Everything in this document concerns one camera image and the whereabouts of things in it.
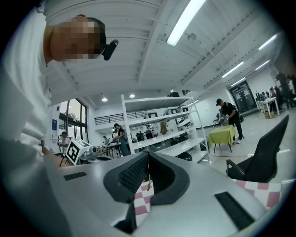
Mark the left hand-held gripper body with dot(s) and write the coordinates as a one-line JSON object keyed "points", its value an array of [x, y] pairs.
{"points": [[74, 151]]}

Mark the black balcony railing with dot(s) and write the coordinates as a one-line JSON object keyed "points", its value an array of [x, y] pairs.
{"points": [[108, 119]]}

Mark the person's head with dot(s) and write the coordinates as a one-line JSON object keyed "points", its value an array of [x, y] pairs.
{"points": [[76, 39]]}

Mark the black framed window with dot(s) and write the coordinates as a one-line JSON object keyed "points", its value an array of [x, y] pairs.
{"points": [[74, 120]]}

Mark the black double door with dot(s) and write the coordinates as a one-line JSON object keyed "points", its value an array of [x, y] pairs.
{"points": [[242, 97]]}

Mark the white long desk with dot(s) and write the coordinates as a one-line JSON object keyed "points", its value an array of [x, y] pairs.
{"points": [[268, 104]]}

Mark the blue wall poster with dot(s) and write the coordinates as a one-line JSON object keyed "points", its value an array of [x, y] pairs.
{"points": [[54, 127]]}

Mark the ceiling sensor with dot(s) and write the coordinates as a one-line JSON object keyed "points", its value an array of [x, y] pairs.
{"points": [[192, 36]]}

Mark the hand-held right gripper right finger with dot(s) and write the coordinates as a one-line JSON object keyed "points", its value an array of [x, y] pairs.
{"points": [[171, 185]]}

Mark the black office chair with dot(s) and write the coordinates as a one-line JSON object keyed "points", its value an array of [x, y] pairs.
{"points": [[266, 159]]}

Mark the white metal shelf rack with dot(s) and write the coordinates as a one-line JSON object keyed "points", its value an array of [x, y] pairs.
{"points": [[162, 129]]}

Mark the person's white shirt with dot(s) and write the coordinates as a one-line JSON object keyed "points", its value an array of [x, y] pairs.
{"points": [[23, 81]]}

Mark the person's left forearm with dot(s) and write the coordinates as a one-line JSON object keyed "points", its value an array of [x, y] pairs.
{"points": [[52, 157]]}

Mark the black head-worn camera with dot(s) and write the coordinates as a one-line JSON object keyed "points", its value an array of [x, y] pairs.
{"points": [[110, 49]]}

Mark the pink white checkered mat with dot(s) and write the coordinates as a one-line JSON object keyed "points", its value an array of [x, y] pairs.
{"points": [[263, 192]]}

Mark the green cloth table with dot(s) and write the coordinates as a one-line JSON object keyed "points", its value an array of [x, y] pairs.
{"points": [[222, 135]]}

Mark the long ceiling light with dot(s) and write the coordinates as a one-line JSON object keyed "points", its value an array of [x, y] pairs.
{"points": [[268, 42], [232, 69], [185, 23]]}

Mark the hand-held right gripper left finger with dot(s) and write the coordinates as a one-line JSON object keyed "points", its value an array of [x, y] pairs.
{"points": [[122, 182]]}

